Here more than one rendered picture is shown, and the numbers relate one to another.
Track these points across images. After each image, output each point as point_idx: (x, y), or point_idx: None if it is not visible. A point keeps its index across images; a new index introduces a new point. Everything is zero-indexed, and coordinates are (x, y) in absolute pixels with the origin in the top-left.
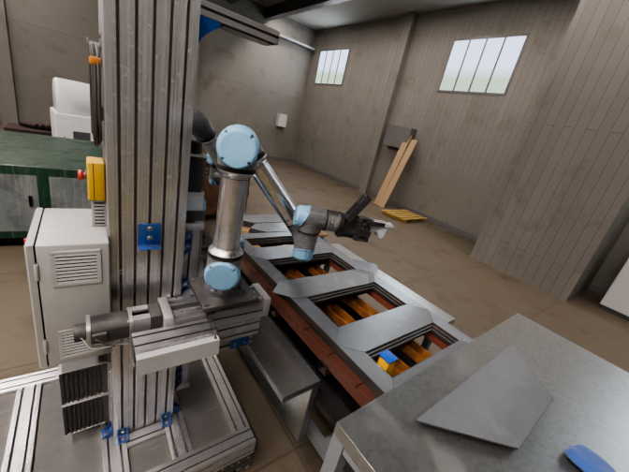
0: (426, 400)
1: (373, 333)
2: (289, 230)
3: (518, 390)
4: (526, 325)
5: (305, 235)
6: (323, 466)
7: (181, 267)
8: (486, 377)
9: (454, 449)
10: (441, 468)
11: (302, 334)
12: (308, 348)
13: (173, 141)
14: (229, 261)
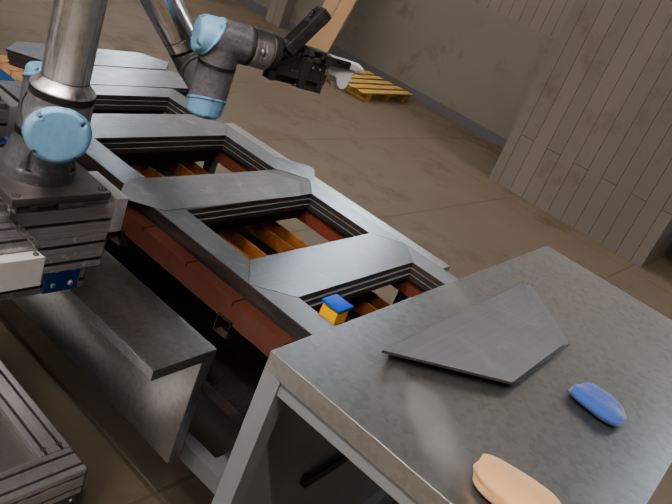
0: (397, 335)
1: (312, 272)
2: (176, 64)
3: (524, 330)
4: (555, 262)
5: (214, 71)
6: (244, 425)
7: None
8: (484, 314)
9: (431, 384)
10: (412, 399)
11: (182, 273)
12: (183, 311)
13: None
14: (75, 107)
